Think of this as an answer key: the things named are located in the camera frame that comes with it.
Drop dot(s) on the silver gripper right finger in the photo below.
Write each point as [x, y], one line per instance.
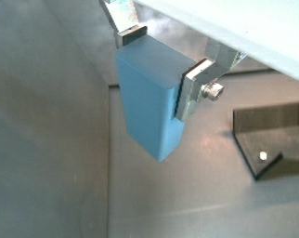
[199, 82]

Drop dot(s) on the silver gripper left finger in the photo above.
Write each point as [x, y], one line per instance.
[122, 15]

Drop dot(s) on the blue rectangular block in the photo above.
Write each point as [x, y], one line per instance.
[150, 71]

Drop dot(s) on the black curved block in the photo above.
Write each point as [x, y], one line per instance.
[266, 131]

